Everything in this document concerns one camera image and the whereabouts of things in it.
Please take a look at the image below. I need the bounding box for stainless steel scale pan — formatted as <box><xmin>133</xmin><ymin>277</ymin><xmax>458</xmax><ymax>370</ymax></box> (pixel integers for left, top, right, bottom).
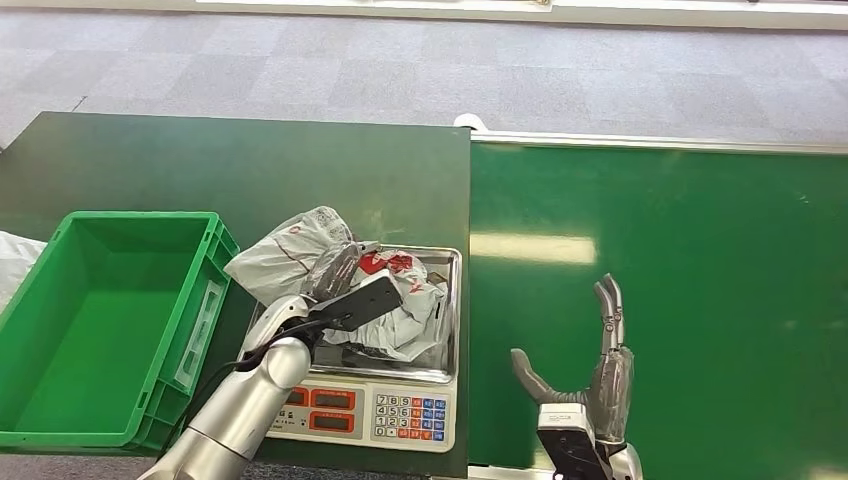
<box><xmin>254</xmin><ymin>246</ymin><xmax>463</xmax><ymax>386</ymax></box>

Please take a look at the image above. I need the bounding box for wrist camera black bracket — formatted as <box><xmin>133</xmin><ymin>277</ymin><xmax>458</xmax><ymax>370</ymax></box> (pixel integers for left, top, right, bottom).
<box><xmin>309</xmin><ymin>274</ymin><xmax>403</xmax><ymax>333</ymax></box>
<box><xmin>536</xmin><ymin>402</ymin><xmax>614</xmax><ymax>480</ymax></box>

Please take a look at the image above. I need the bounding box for white baseboard strip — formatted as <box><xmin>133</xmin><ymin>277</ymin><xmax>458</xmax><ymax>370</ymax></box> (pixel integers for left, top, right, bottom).
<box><xmin>0</xmin><ymin>0</ymin><xmax>848</xmax><ymax>32</ymax></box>

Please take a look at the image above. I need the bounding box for silver conveyor side rail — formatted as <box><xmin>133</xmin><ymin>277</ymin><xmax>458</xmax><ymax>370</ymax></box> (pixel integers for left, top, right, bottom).
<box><xmin>468</xmin><ymin>130</ymin><xmax>848</xmax><ymax>156</ymax></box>

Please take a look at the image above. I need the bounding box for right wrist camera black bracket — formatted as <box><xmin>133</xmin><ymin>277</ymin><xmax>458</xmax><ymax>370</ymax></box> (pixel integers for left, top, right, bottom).
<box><xmin>536</xmin><ymin>402</ymin><xmax>614</xmax><ymax>480</ymax></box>

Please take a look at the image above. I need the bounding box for white plastic bag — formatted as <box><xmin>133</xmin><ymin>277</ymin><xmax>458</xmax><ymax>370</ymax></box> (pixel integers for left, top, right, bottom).
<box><xmin>0</xmin><ymin>230</ymin><xmax>48</xmax><ymax>313</ymax></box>

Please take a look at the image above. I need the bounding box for green conveyor belt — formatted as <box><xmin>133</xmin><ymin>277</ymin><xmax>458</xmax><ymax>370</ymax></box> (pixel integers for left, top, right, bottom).
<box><xmin>468</xmin><ymin>142</ymin><xmax>848</xmax><ymax>480</ymax></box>

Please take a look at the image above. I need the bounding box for white electronic weighing scale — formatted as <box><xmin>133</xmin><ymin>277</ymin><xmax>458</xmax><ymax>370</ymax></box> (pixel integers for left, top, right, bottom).
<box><xmin>261</xmin><ymin>246</ymin><xmax>463</xmax><ymax>455</ymax></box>

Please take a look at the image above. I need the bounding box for green plastic crate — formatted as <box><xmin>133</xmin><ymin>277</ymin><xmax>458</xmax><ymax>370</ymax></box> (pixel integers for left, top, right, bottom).
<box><xmin>0</xmin><ymin>210</ymin><xmax>241</xmax><ymax>457</ymax></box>

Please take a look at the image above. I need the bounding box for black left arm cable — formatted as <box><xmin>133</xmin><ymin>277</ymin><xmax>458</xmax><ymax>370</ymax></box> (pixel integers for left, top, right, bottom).
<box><xmin>158</xmin><ymin>317</ymin><xmax>336</xmax><ymax>458</ymax></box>

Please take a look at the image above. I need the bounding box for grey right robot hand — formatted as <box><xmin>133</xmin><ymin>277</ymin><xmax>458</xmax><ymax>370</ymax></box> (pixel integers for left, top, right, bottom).
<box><xmin>510</xmin><ymin>273</ymin><xmax>635</xmax><ymax>446</ymax></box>

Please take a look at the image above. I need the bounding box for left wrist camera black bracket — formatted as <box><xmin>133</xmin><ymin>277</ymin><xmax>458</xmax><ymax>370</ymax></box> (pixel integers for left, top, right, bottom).
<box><xmin>309</xmin><ymin>274</ymin><xmax>403</xmax><ymax>333</ymax></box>

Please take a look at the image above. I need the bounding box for white plastic package red print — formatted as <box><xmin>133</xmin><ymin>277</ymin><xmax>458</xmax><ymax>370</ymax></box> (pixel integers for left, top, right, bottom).
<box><xmin>223</xmin><ymin>205</ymin><xmax>448</xmax><ymax>364</ymax></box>

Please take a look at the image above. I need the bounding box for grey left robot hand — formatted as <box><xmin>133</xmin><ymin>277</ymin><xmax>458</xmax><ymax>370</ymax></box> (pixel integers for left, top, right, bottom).
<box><xmin>301</xmin><ymin>241</ymin><xmax>363</xmax><ymax>305</ymax></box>

